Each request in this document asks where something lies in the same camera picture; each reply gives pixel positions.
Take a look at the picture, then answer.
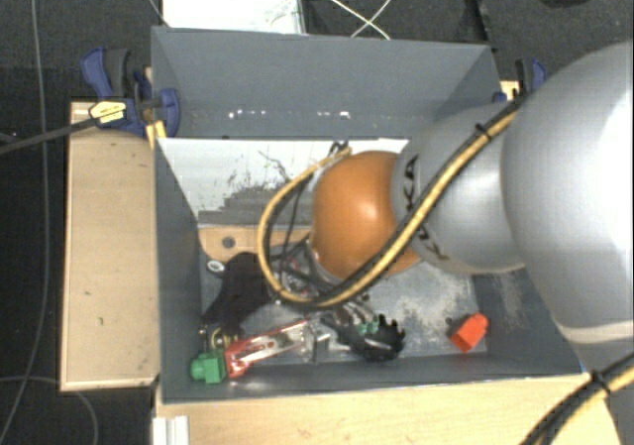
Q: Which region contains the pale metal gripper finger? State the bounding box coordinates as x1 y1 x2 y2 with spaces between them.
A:
266 319 312 353
310 328 332 364

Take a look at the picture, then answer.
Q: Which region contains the red metal tool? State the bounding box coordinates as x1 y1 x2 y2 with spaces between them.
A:
223 327 278 379

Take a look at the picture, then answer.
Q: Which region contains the black cloth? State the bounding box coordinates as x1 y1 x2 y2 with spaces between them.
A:
201 253 272 331

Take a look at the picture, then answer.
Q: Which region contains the small brass fitting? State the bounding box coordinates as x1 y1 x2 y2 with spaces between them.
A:
199 325 232 351

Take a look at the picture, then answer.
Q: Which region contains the green plastic block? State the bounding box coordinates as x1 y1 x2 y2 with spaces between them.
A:
189 351 228 386

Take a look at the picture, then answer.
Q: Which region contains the tan flat block with hole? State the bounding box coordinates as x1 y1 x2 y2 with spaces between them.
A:
197 226 313 265

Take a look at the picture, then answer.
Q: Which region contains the orange-red plastic block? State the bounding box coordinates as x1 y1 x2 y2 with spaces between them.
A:
447 312 490 354

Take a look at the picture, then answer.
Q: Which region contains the pale wood board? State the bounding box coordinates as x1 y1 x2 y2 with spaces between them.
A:
59 100 160 392

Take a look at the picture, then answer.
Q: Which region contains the grey metal bin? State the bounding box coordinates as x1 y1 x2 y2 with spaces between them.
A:
150 25 586 404

